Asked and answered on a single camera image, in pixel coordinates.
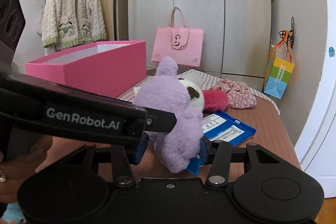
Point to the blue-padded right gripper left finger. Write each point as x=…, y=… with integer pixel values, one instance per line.
x=141, y=148

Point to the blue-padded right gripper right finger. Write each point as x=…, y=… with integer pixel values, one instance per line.
x=206, y=152

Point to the blue wet wipes pack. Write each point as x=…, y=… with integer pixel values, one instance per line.
x=223, y=127

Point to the pink fluffy pompom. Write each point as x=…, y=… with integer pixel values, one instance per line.
x=215, y=100

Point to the person's left hand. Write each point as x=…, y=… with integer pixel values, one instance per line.
x=15, y=172

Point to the pink floral fabric scrunchie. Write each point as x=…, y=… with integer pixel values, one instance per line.
x=239, y=96

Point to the pink storage box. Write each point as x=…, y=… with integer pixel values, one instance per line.
x=105, y=68

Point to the cream knitted cardigan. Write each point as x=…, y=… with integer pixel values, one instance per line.
x=71, y=23

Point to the pink paper shopping bag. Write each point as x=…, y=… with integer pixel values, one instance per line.
x=182, y=44

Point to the white door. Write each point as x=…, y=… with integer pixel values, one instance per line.
x=315, y=147

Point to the colourful striped gift bag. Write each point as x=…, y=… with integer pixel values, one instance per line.
x=280, y=66

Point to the grey wardrobe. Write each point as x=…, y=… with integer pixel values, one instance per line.
x=237, y=36

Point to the black wall hook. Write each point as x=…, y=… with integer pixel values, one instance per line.
x=288, y=35

